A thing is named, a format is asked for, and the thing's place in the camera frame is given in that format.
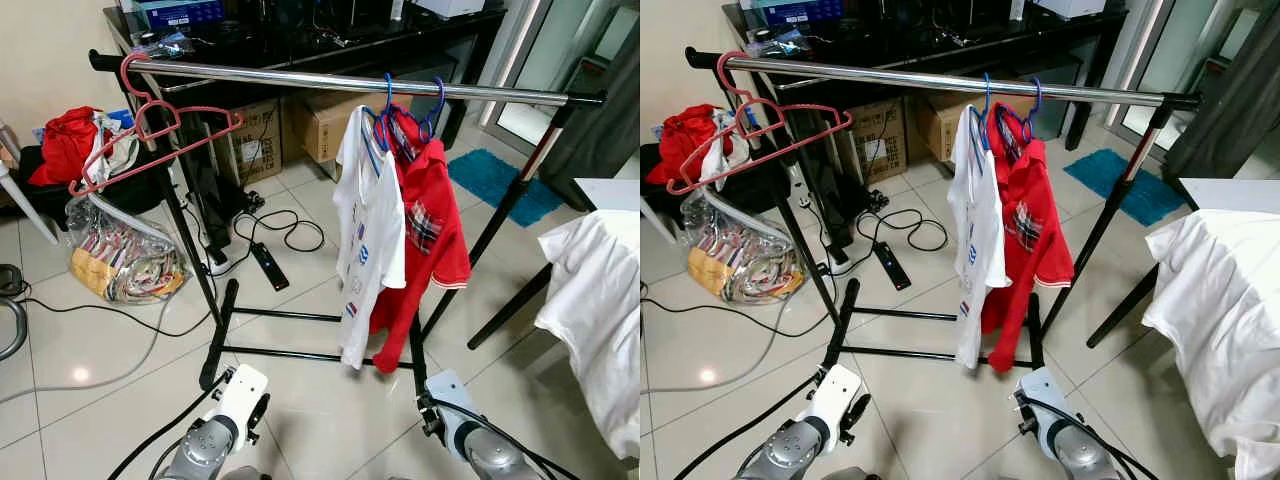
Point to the white polo shirt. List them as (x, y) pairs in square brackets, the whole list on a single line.
[(975, 230), (370, 230)]

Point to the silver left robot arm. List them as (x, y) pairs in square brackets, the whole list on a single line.
[(200, 448), (790, 448)]

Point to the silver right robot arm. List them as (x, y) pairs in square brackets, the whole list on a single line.
[(490, 455), (1085, 455)]

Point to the pink plastic hanger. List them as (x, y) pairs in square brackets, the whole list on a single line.
[(160, 155), (760, 155)]

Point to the white t-shirt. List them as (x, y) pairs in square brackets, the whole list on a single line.
[(1220, 300), (595, 290)]

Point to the clear plastic bag of clothes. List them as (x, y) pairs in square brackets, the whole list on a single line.
[(120, 260), (740, 260)]

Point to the red crumpled cloth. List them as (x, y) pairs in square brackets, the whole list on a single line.
[(685, 140), (65, 145)]

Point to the dark curtain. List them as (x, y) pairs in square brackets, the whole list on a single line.
[(1230, 100), (600, 120)]

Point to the teal floor mat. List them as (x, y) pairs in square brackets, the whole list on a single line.
[(490, 175), (1105, 170)]

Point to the red polo shirt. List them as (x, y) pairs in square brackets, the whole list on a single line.
[(1040, 200), (440, 200)]

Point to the black power strip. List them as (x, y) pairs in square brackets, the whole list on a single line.
[(893, 265), (270, 265)]

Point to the brown cardboard box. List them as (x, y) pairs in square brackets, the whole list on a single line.
[(880, 140), (325, 125), (945, 125), (255, 140)]

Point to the blue box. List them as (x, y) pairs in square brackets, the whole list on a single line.
[(800, 10), (180, 12)]

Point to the white box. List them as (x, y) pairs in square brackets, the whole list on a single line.
[(450, 6), (1070, 6)]

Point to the black chrome clothes rack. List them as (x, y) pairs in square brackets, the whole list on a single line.
[(300, 80), (900, 77)]

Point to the black desk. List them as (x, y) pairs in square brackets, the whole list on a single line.
[(920, 40), (300, 45)]

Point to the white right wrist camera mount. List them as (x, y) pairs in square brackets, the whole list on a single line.
[(1040, 390), (450, 390)]

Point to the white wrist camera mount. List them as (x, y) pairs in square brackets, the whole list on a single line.
[(450, 390), (1040, 390), (840, 390), (240, 390)]

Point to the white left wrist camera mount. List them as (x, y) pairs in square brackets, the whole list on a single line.
[(240, 390), (840, 390)]

